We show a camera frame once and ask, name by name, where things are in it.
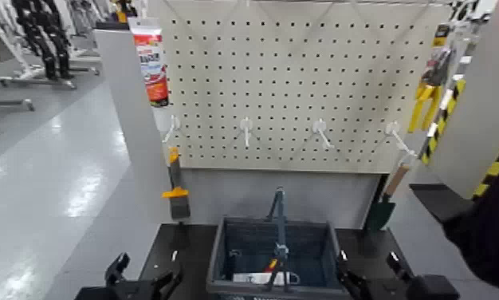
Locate white pegboard hook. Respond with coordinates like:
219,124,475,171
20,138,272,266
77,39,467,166
239,116,254,148
384,120,418,157
162,115,182,144
312,118,335,150

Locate yellow black hazard tape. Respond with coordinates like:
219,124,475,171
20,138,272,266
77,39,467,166
472,128,499,199
418,78,467,165

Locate white flat packaged item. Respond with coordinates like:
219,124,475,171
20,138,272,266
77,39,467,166
232,271,301,286

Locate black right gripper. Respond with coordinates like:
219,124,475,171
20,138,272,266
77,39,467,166
336,249,461,300

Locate grey side panel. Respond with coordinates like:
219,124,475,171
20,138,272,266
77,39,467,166
426,0,499,200

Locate dark blue plastic crate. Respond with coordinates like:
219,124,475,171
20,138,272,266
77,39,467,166
206,186,352,300

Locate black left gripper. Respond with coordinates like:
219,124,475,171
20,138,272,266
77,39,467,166
73,251,184,300

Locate grey metal stand leg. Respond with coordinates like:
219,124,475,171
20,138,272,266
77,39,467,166
0,98,36,113

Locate grey metal robot stand base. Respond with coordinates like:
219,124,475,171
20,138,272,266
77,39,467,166
0,65,101,91

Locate black yellow pliers packaging card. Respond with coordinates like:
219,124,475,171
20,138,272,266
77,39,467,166
432,23,451,48

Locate black white packaged item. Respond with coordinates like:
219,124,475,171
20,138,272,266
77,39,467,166
449,0,498,23

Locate white humanoid robot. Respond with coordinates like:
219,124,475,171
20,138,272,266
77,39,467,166
0,0,35,81

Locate red white sealant tube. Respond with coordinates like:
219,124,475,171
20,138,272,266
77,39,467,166
128,17,170,109

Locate beige perforated pegboard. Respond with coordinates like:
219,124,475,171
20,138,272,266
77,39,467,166
147,0,454,175

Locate black humanoid robot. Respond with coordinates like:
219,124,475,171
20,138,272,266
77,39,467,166
10,0,76,81

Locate yellow handled pliers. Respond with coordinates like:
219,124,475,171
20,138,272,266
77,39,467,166
407,49,454,135

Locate wooden handle green trowel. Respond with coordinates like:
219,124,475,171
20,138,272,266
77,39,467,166
363,162,411,232

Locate yellow black machine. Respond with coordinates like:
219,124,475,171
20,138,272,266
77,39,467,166
110,0,139,25

